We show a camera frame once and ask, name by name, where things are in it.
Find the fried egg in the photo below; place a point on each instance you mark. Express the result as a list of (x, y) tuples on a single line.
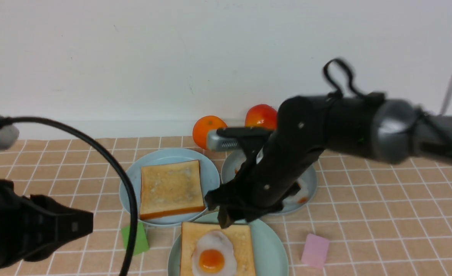
[(298, 194), (214, 256)]

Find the pink cube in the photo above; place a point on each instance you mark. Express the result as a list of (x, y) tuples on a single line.
[(315, 251)]

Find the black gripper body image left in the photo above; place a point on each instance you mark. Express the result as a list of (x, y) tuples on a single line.
[(27, 229)]

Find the orange fruit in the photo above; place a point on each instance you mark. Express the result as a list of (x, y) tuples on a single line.
[(202, 128)]

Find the checkered peach tablecloth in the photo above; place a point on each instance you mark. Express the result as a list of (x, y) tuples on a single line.
[(380, 220)]

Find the grey blue plate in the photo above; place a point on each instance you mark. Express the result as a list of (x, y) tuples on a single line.
[(233, 162)]

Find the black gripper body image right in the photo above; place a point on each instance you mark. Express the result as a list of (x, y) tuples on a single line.
[(297, 142)]

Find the light blue plate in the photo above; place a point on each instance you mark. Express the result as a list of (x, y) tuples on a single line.
[(209, 180)]

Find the red yellow apple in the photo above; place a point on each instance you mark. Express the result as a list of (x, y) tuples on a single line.
[(261, 115)]

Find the toast slice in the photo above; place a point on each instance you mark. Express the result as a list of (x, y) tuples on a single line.
[(238, 234), (171, 189)]

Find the green cube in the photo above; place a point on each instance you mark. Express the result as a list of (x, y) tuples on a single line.
[(141, 243)]

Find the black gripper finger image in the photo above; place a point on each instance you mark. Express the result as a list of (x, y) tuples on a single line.
[(74, 224), (226, 197), (229, 215)]

